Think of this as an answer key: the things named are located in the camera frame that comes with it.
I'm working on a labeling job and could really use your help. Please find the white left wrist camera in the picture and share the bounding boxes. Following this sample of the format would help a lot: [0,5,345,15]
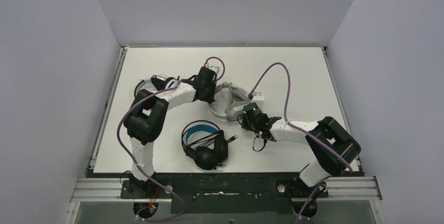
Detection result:
[204,63,220,77]

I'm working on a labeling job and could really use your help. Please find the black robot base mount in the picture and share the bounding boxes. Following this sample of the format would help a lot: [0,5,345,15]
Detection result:
[120,172,328,214]

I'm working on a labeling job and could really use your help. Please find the white and black headphones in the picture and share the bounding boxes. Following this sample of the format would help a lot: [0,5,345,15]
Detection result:
[134,74,180,97]

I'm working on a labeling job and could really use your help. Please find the grey white headphones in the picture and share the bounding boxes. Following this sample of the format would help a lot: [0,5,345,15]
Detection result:
[208,82,251,122]

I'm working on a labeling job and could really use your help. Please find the black headphone cable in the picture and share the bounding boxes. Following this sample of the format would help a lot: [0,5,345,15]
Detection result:
[187,130,240,152]

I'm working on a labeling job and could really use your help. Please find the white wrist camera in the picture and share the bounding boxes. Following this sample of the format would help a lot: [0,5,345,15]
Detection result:
[248,92,265,109]
[204,63,220,77]

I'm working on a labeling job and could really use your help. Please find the black headphones with blue band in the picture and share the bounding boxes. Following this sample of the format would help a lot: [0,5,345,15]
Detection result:
[181,120,229,171]

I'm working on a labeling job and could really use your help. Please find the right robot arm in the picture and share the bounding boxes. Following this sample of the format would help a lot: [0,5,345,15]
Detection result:
[241,103,362,196]

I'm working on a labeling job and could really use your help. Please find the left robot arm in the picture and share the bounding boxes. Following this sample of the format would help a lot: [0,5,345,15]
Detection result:
[117,66,218,196]

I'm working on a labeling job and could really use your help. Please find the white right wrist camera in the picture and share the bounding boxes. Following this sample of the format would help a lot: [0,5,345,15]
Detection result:
[248,92,265,109]

